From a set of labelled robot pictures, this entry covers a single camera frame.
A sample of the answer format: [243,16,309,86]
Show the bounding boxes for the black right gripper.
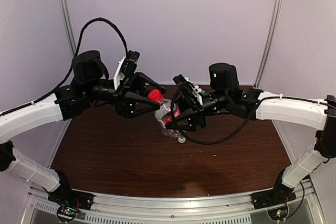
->
[160,89,230,131]

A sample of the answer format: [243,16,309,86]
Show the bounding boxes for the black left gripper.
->
[83,71,166,118]

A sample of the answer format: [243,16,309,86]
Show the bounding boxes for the white nozzle bottle cap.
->
[178,137,186,143]

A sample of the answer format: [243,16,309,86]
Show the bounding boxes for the clear bottle red label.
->
[155,96,185,143]

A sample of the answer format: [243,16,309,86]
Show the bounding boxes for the red bottle cap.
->
[148,89,163,103]

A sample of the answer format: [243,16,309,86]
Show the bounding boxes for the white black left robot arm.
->
[1,50,166,205]

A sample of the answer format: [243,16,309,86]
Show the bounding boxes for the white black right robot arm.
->
[166,63,335,204]

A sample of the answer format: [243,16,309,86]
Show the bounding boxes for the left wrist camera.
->
[113,50,140,89]

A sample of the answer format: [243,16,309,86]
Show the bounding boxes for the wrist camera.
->
[173,74,203,105]
[113,50,140,89]

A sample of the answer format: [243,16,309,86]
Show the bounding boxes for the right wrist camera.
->
[173,74,203,105]

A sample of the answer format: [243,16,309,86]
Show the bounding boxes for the right black camera cable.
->
[170,87,251,145]

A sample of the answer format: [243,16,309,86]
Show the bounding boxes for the black camera cable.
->
[170,87,251,145]
[0,17,129,116]

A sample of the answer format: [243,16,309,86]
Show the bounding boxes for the left black camera cable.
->
[0,17,129,116]

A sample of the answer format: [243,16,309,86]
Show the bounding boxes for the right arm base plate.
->
[251,189,296,209]

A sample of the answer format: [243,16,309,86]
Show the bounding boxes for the aluminium front rail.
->
[26,179,320,224]

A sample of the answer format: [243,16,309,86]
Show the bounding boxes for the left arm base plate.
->
[46,189,93,210]

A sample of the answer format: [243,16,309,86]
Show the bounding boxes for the left aluminium frame post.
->
[59,0,76,56]

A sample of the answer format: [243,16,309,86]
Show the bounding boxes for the aluminium frame post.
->
[254,0,283,88]
[59,0,76,56]

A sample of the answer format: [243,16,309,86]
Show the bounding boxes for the right aluminium frame post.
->
[254,0,283,88]

